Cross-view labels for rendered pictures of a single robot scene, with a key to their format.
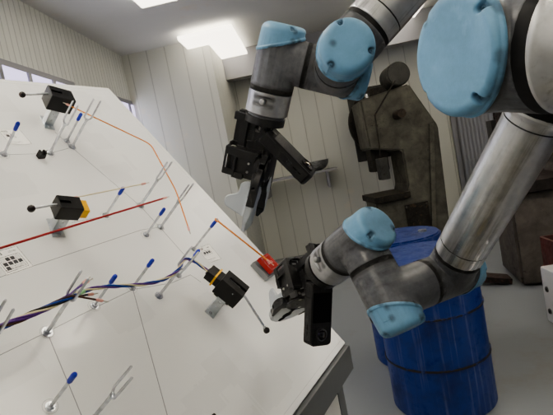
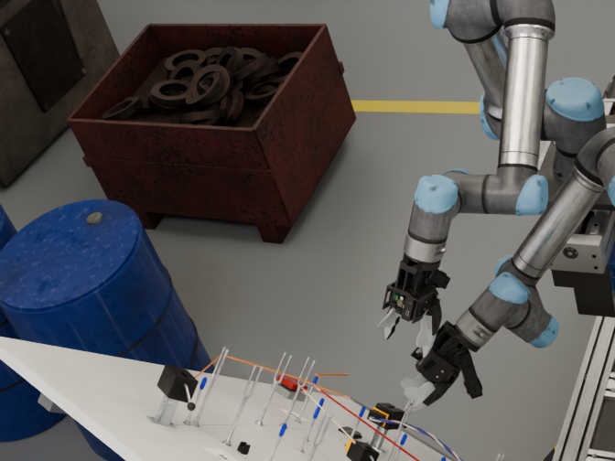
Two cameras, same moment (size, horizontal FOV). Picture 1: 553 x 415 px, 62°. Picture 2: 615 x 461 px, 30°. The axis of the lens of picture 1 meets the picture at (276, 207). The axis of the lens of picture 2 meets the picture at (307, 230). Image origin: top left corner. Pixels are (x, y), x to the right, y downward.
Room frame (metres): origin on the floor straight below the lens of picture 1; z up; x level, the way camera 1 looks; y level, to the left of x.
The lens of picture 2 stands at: (0.15, 1.44, 2.89)
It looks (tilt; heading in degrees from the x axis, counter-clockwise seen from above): 39 degrees down; 302
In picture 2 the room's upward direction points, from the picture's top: 21 degrees counter-clockwise
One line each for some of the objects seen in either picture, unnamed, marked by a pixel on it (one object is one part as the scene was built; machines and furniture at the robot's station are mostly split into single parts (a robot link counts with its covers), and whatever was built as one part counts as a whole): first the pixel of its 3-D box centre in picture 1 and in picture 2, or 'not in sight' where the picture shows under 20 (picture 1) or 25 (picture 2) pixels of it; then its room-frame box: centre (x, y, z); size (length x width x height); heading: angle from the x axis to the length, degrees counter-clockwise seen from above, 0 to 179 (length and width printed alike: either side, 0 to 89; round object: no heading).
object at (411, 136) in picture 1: (388, 160); not in sight; (5.95, -1.53, 1.16); 1.21 x 1.04 x 2.31; 85
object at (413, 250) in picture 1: (418, 307); (45, 325); (2.62, -0.70, 0.40); 1.08 x 0.66 x 0.80; 162
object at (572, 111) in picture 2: not in sight; (574, 112); (0.65, -0.58, 1.33); 0.13 x 0.12 x 0.14; 177
